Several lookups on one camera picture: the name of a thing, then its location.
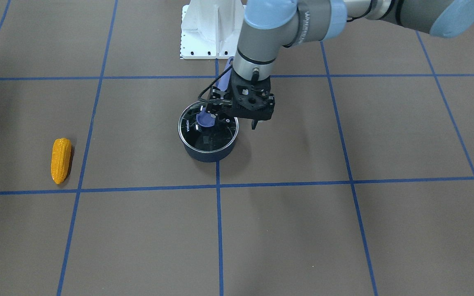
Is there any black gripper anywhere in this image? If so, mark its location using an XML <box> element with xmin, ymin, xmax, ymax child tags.
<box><xmin>202</xmin><ymin>71</ymin><xmax>275</xmax><ymax>130</ymax></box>

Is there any glass lid purple knob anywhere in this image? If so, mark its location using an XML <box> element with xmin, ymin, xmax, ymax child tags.
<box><xmin>178</xmin><ymin>100</ymin><xmax>239</xmax><ymax>152</ymax></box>

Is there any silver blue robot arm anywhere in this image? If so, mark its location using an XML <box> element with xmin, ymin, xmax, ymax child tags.
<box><xmin>196</xmin><ymin>0</ymin><xmax>474</xmax><ymax>127</ymax></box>

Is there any yellow corn cob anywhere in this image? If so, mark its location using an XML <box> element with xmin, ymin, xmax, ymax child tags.
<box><xmin>50</xmin><ymin>137</ymin><xmax>72</xmax><ymax>184</ymax></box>

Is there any dark blue saucepan purple handle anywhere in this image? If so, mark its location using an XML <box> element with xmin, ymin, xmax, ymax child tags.
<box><xmin>178</xmin><ymin>56</ymin><xmax>239</xmax><ymax>163</ymax></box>

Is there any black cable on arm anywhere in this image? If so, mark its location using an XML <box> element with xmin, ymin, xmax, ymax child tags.
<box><xmin>197</xmin><ymin>66</ymin><xmax>234</xmax><ymax>103</ymax></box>

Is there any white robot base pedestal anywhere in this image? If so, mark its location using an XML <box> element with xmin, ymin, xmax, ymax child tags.
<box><xmin>179</xmin><ymin>0</ymin><xmax>246</xmax><ymax>60</ymax></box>

